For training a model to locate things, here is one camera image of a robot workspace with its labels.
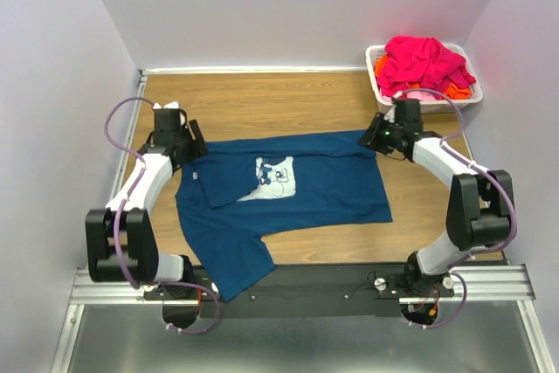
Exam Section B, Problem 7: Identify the pink t-shirt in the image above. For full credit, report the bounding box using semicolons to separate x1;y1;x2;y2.
378;36;476;93

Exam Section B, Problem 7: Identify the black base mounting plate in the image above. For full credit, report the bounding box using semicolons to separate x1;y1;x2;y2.
143;263;454;324

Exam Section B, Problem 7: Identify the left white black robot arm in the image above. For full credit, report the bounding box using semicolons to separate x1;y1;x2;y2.
85;101;208;299

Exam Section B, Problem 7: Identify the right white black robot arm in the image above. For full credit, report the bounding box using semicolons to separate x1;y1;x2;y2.
358;99;517;296

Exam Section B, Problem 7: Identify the blue t-shirt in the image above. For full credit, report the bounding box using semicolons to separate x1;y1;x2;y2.
176;130;392;301

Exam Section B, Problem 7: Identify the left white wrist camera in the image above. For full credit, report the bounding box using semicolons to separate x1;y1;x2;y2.
152;100;180;110

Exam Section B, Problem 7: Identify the white plastic laundry basket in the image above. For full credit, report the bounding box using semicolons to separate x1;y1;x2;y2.
365;36;483;113

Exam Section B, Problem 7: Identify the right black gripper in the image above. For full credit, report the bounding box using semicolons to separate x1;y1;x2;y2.
356;113;402;155

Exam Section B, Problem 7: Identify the light pink garment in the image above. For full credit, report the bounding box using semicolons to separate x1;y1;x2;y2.
379;87;439;102

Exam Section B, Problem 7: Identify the aluminium frame rail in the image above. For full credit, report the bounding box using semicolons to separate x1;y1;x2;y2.
70;260;535;305

